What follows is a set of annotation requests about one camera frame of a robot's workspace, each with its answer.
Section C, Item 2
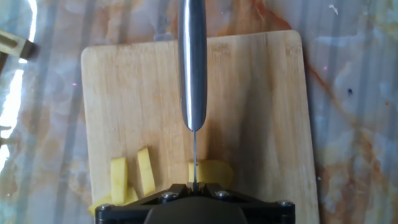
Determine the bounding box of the steel kitchen knife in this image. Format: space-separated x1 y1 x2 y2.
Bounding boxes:
177 0 208 191

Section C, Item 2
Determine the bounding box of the orange marble pattern mat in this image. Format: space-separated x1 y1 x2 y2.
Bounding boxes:
0 0 398 224

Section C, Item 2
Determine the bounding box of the yellow peeled potato half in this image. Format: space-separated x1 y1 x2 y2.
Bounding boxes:
188 159 234 190

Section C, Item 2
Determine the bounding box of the cut yellow potato slice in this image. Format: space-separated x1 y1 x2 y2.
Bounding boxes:
136 146 156 197
88 185 140 217
110 157 129 205

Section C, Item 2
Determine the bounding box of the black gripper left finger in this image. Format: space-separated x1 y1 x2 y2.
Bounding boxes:
95 182 195 224

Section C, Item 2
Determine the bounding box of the wooden cutting board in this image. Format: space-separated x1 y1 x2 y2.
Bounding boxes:
80 29 321 224

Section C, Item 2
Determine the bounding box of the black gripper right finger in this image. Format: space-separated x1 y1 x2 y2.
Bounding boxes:
195 182 296 224

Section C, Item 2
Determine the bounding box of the wooden knife rack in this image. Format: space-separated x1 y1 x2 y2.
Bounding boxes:
0 29 40 75

